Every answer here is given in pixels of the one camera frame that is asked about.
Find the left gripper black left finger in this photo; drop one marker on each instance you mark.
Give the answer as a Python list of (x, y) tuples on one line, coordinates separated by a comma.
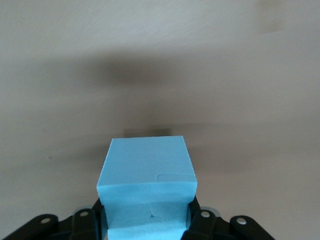
[(82, 225)]

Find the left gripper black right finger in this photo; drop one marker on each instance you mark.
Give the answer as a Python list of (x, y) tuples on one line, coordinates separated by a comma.
[(207, 227)]

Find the blue foam block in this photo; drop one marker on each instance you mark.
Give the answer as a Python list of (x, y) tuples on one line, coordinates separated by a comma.
[(147, 170)]

